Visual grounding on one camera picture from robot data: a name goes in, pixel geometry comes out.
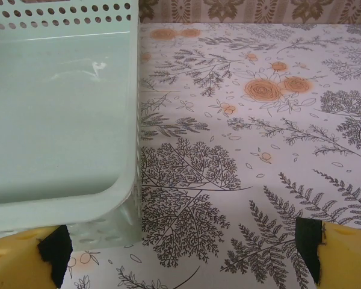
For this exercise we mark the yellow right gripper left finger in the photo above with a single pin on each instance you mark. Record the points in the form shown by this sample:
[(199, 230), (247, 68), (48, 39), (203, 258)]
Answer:
[(15, 265)]

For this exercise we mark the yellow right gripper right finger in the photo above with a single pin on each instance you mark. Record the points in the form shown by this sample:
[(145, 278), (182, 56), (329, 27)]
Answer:
[(346, 259)]

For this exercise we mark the mint green plastic basket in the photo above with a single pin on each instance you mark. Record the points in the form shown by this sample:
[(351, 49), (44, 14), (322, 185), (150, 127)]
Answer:
[(57, 120)]

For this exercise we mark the floral tablecloth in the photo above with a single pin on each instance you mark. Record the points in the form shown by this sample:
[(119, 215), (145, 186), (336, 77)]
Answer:
[(258, 135)]

